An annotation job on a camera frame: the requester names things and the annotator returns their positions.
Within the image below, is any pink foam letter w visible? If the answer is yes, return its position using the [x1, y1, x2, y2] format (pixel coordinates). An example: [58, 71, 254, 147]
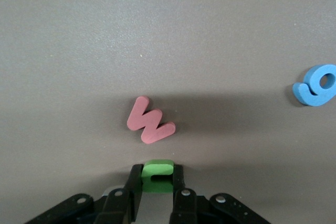
[126, 95, 177, 145]

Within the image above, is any blue foam digit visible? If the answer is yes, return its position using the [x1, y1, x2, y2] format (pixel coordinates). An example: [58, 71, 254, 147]
[291, 63, 336, 107]

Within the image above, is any green foam letter n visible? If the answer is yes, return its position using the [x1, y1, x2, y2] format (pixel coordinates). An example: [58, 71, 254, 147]
[141, 158, 175, 194]

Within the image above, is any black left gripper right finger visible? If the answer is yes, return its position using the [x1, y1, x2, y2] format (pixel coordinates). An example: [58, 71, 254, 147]
[169, 164, 197, 224]

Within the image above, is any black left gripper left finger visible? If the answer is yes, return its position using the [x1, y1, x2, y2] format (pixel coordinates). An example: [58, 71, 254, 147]
[93, 164, 144, 224]

